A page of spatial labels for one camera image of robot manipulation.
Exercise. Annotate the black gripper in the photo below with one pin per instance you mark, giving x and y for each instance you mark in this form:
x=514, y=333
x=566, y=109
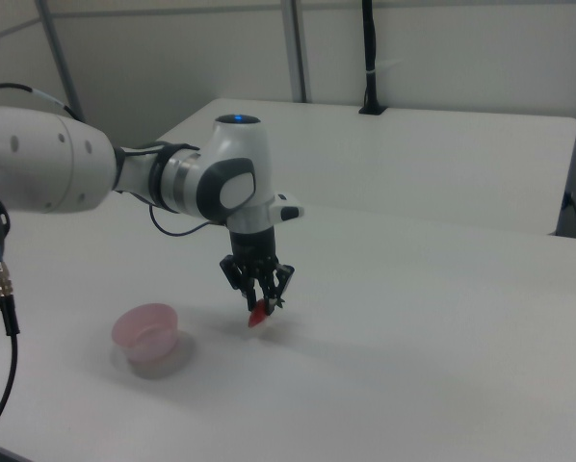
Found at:
x=252, y=245

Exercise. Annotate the red strawberry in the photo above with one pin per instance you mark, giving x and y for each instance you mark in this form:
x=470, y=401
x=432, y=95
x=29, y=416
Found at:
x=257, y=316

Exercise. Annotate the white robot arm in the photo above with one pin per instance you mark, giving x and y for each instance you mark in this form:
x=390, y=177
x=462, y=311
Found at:
x=52, y=159

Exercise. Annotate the pink plastic bowl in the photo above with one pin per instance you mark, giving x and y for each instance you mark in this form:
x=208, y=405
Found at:
x=146, y=332

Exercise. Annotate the white side table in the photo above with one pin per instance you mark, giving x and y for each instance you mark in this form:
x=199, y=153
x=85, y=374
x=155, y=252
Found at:
x=413, y=159

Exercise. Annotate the grey metal partition post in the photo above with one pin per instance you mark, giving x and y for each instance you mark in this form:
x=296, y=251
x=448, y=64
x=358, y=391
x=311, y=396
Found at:
x=64, y=62
x=297, y=48

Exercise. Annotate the black camera stand, white band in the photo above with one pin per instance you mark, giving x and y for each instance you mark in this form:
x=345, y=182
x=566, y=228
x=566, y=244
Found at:
x=371, y=62

